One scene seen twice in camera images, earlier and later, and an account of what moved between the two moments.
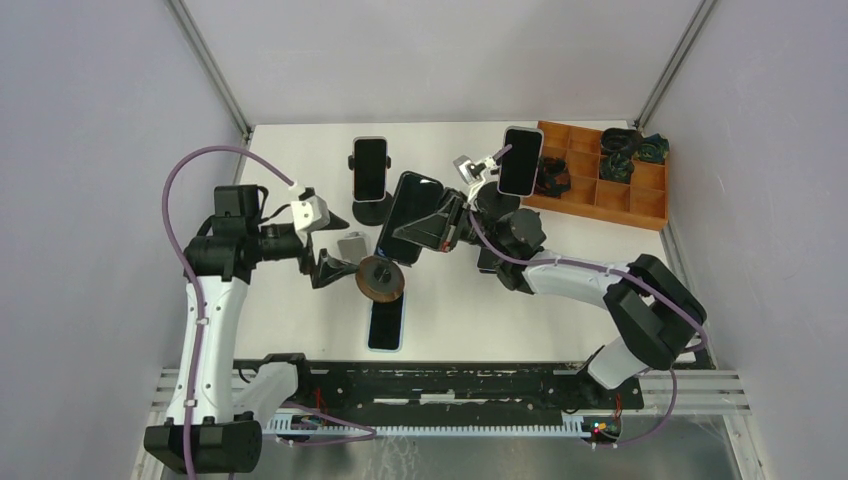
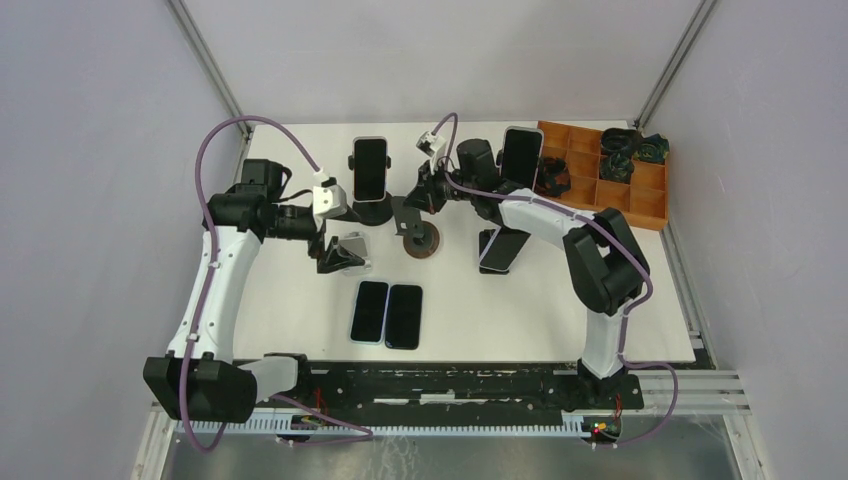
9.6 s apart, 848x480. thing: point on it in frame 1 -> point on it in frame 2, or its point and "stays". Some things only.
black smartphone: (386, 325) -> (369, 313)
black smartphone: (415, 194) -> (404, 319)
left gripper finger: (329, 269) -> (337, 259)
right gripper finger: (455, 202) -> (424, 174)
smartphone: (519, 168) stays
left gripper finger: (335, 223) -> (333, 245)
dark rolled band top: (621, 140) stays
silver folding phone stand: (352, 248) stays
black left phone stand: (371, 212) stays
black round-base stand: (379, 279) -> (420, 238)
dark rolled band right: (654, 148) stays
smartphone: (370, 174) stays
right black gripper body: (465, 229) -> (442, 188)
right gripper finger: (433, 232) -> (419, 198)
